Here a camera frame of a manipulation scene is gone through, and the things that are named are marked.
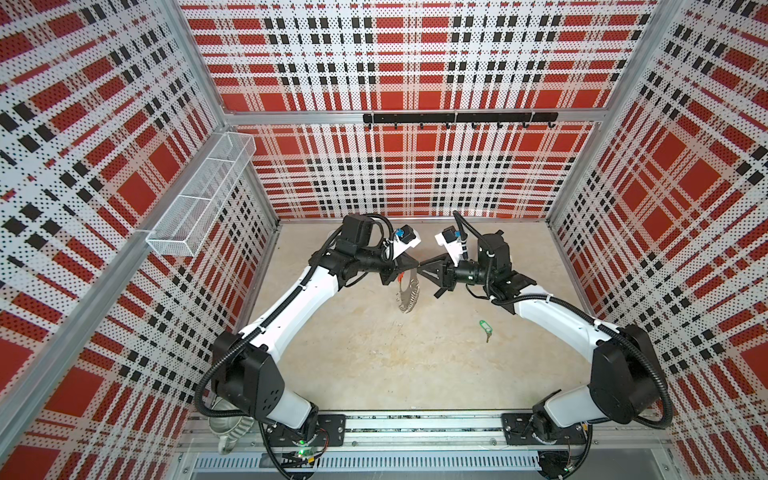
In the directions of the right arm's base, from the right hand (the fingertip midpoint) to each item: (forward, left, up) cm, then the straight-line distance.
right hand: (421, 270), depth 76 cm
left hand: (0, +2, +1) cm, 2 cm away
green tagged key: (-5, -21, -25) cm, 33 cm away
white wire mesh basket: (+19, +73, -3) cm, 75 cm away
